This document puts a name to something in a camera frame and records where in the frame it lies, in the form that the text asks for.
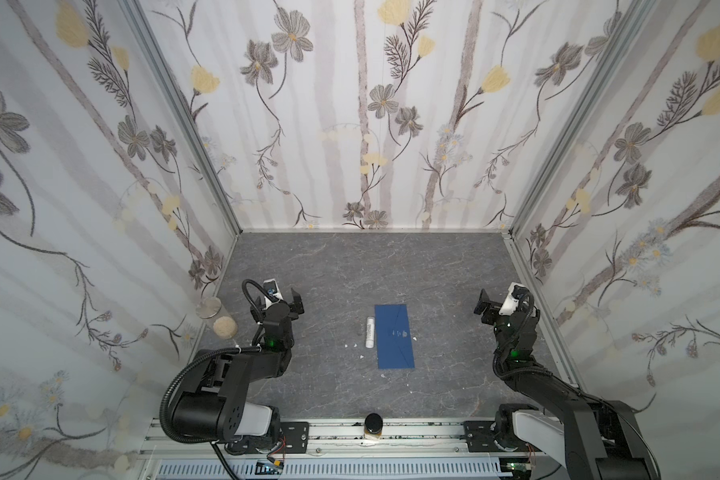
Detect white glue stick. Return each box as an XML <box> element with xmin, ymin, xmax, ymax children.
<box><xmin>365</xmin><ymin>317</ymin><xmax>375</xmax><ymax>349</ymax></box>

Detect dark blue envelope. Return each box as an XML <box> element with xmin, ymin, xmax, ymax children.
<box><xmin>374</xmin><ymin>304</ymin><xmax>415</xmax><ymax>370</ymax></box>

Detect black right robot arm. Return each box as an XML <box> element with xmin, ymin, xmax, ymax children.
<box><xmin>474</xmin><ymin>283</ymin><xmax>661</xmax><ymax>479</ymax></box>

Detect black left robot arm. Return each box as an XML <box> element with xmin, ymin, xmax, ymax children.
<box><xmin>158</xmin><ymin>279</ymin><xmax>305</xmax><ymax>454</ymax></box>

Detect glass jar with cork lid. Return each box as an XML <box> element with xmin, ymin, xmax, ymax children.
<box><xmin>195</xmin><ymin>297</ymin><xmax>239</xmax><ymax>340</ymax></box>

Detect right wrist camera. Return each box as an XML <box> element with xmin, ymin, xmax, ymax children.
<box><xmin>499</xmin><ymin>282</ymin><xmax>529</xmax><ymax>316</ymax></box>

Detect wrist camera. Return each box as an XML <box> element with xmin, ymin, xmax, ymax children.
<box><xmin>499</xmin><ymin>282</ymin><xmax>529</xmax><ymax>316</ymax></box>
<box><xmin>262</xmin><ymin>278</ymin><xmax>284</xmax><ymax>309</ymax></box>

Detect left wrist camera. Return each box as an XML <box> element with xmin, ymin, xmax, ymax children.
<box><xmin>262</xmin><ymin>278</ymin><xmax>284</xmax><ymax>309</ymax></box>

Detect black cylinder on rail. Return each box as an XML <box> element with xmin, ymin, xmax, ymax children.
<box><xmin>363</xmin><ymin>413</ymin><xmax>384</xmax><ymax>440</ymax></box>

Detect aluminium mounting rail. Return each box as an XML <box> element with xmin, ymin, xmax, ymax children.
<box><xmin>137</xmin><ymin>416</ymin><xmax>631</xmax><ymax>460</ymax></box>

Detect black corrugated cable hose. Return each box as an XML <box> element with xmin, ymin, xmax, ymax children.
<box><xmin>158</xmin><ymin>346</ymin><xmax>244</xmax><ymax>445</ymax></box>

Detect white perforated cable duct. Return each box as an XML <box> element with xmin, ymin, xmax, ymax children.
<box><xmin>155</xmin><ymin>458</ymin><xmax>505</xmax><ymax>480</ymax></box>

